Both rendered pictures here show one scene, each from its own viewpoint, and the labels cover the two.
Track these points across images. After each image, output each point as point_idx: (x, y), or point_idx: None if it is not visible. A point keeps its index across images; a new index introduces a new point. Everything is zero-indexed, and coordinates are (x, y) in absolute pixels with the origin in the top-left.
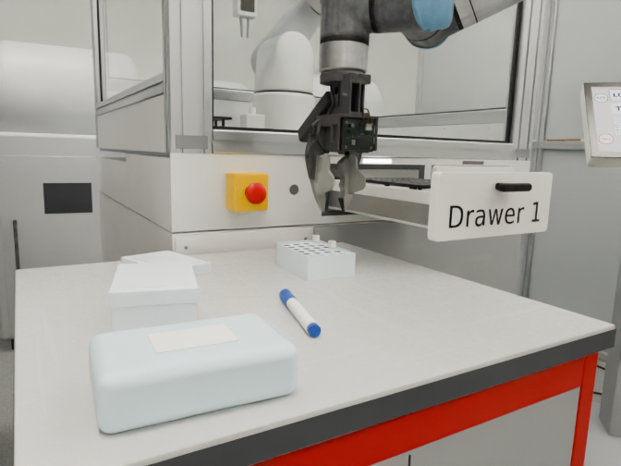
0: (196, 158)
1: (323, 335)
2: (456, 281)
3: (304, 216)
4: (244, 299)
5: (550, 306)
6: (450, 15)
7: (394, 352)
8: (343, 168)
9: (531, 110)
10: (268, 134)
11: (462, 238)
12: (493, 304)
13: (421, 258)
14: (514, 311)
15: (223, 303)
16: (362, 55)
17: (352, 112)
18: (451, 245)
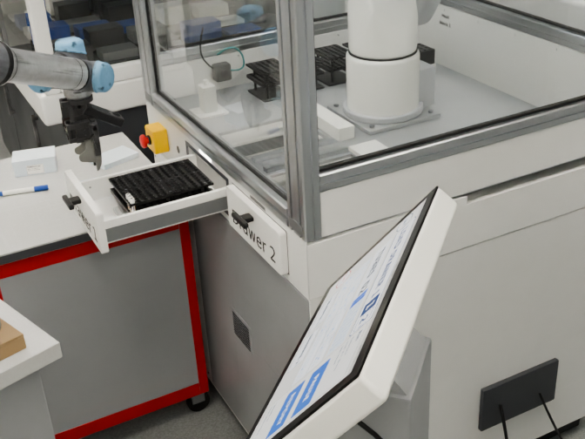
0: (151, 107)
1: (2, 198)
2: (63, 233)
3: None
4: (54, 181)
5: (9, 251)
6: (34, 88)
7: None
8: (92, 146)
9: (299, 180)
10: (164, 106)
11: (77, 216)
12: (18, 236)
13: (237, 261)
14: (7, 239)
15: (49, 178)
16: (64, 91)
17: (63, 118)
18: (253, 270)
